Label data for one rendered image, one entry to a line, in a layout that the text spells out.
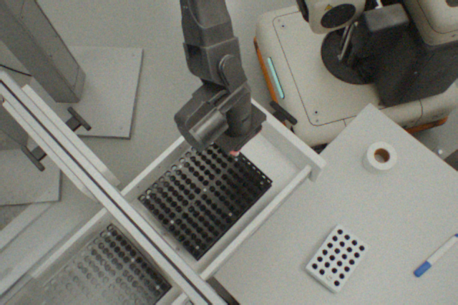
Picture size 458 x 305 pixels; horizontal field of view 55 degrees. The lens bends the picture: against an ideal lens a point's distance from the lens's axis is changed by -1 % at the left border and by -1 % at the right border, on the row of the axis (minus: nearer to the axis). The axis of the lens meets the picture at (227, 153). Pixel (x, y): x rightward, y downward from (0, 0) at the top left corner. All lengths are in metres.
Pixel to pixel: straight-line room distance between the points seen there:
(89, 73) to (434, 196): 1.56
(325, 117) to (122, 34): 1.10
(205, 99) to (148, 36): 1.57
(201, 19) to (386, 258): 0.69
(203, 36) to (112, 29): 1.68
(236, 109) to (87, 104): 1.43
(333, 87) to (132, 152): 0.88
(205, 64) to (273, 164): 0.41
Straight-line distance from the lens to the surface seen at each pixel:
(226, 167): 0.93
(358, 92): 1.75
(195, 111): 0.66
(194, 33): 0.65
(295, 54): 1.79
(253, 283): 1.02
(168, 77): 2.08
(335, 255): 1.01
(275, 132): 0.95
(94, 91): 2.09
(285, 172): 0.99
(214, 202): 0.91
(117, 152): 1.98
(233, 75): 0.65
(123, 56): 2.15
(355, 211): 1.07
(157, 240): 0.81
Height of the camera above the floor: 1.78
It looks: 70 degrees down
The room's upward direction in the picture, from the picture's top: 6 degrees counter-clockwise
